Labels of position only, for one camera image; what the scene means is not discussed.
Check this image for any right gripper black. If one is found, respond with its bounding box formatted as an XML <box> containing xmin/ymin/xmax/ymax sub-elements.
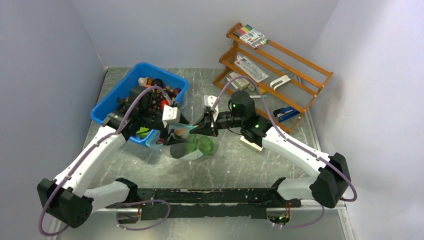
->
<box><xmin>189</xmin><ymin>110</ymin><xmax>244</xmax><ymax>138</ymax></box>

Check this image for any clear zip top bag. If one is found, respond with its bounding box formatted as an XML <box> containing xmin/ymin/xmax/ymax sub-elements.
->
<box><xmin>145</xmin><ymin>124</ymin><xmax>219</xmax><ymax>161</ymax></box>

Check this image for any green napa cabbage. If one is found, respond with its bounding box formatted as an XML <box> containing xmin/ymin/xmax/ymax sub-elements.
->
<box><xmin>185</xmin><ymin>134</ymin><xmax>217</xmax><ymax>156</ymax></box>

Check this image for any dark plum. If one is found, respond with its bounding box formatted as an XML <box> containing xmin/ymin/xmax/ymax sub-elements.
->
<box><xmin>169</xmin><ymin>143</ymin><xmax>187</xmax><ymax>159</ymax></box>

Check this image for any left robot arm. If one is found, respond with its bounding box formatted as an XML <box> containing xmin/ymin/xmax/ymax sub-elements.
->
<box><xmin>37</xmin><ymin>86</ymin><xmax>188</xmax><ymax>237</ymax></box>

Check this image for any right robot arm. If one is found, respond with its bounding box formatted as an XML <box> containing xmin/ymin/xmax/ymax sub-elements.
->
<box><xmin>190</xmin><ymin>91</ymin><xmax>351</xmax><ymax>209</ymax></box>

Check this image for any red tomato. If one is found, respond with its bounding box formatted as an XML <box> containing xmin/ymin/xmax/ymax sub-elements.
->
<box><xmin>160</xmin><ymin>99</ymin><xmax>169</xmax><ymax>109</ymax></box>

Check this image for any purple grapes bunch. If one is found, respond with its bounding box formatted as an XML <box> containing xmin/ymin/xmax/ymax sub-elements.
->
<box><xmin>149</xmin><ymin>91</ymin><xmax>167</xmax><ymax>113</ymax></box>

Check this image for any green lime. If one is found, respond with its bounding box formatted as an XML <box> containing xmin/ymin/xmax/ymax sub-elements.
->
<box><xmin>136</xmin><ymin>127</ymin><xmax>151</xmax><ymax>139</ymax></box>

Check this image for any blue plastic bin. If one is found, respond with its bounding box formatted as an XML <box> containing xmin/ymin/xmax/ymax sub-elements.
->
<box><xmin>90</xmin><ymin>62</ymin><xmax>189</xmax><ymax>148</ymax></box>

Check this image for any small purple plum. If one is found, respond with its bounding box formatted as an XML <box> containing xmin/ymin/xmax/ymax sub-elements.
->
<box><xmin>172</xmin><ymin>88</ymin><xmax>181</xmax><ymax>98</ymax></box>

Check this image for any dark mangosteen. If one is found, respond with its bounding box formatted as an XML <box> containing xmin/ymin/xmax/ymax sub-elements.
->
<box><xmin>151</xmin><ymin>78</ymin><xmax>164</xmax><ymax>88</ymax></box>

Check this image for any white paper box on table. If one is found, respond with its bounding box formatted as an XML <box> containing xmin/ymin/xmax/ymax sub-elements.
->
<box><xmin>239</xmin><ymin>136</ymin><xmax>263</xmax><ymax>153</ymax></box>

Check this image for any green white box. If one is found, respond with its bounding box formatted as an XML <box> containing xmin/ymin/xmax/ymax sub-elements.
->
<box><xmin>227</xmin><ymin>71</ymin><xmax>250</xmax><ymax>90</ymax></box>

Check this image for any green capped white marker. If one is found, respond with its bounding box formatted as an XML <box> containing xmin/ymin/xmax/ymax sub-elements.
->
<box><xmin>249</xmin><ymin>94</ymin><xmax>267</xmax><ymax>99</ymax></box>

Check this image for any garlic bulb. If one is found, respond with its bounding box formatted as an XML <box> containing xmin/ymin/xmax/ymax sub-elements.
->
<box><xmin>137</xmin><ymin>77</ymin><xmax>148</xmax><ymax>86</ymax></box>

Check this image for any packaged item in blister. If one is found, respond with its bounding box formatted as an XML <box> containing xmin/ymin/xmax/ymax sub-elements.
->
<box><xmin>234</xmin><ymin>55</ymin><xmax>269</xmax><ymax>83</ymax></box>

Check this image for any blue stapler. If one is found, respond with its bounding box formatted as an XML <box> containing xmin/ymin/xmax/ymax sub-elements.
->
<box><xmin>273</xmin><ymin>106</ymin><xmax>300</xmax><ymax>123</ymax></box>

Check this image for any orange wooden shelf rack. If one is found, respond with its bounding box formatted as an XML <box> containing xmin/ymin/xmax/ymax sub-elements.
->
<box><xmin>213</xmin><ymin>22</ymin><xmax>333</xmax><ymax>133</ymax></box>

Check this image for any white stapler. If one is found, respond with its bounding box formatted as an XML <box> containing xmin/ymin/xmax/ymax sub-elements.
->
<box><xmin>269</xmin><ymin>75</ymin><xmax>292</xmax><ymax>91</ymax></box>

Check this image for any pack of coloured markers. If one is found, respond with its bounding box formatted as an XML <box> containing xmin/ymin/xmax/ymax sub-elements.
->
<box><xmin>232</xmin><ymin>24</ymin><xmax>270</xmax><ymax>50</ymax></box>

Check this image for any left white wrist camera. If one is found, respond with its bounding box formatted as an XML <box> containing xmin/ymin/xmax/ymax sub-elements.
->
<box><xmin>162</xmin><ymin>105</ymin><xmax>181</xmax><ymax>127</ymax></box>

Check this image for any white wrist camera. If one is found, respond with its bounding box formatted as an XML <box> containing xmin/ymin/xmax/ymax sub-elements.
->
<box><xmin>203</xmin><ymin>94</ymin><xmax>219</xmax><ymax>115</ymax></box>
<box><xmin>162</xmin><ymin>105</ymin><xmax>181</xmax><ymax>127</ymax></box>

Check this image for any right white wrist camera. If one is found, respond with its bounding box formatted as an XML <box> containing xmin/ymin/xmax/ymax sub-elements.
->
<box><xmin>203</xmin><ymin>94</ymin><xmax>219</xmax><ymax>115</ymax></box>

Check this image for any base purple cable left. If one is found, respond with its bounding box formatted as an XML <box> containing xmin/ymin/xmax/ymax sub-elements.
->
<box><xmin>115</xmin><ymin>199</ymin><xmax>172</xmax><ymax>232</ymax></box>

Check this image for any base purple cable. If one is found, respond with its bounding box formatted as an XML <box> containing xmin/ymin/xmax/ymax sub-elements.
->
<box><xmin>271</xmin><ymin>203</ymin><xmax>326</xmax><ymax>229</ymax></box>
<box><xmin>115</xmin><ymin>199</ymin><xmax>172</xmax><ymax>232</ymax></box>

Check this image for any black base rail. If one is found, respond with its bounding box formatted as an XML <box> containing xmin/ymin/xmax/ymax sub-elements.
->
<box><xmin>137</xmin><ymin>188</ymin><xmax>301</xmax><ymax>220</ymax></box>

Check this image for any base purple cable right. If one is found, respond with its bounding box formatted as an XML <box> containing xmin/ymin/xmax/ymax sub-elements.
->
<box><xmin>271</xmin><ymin>203</ymin><xmax>326</xmax><ymax>229</ymax></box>

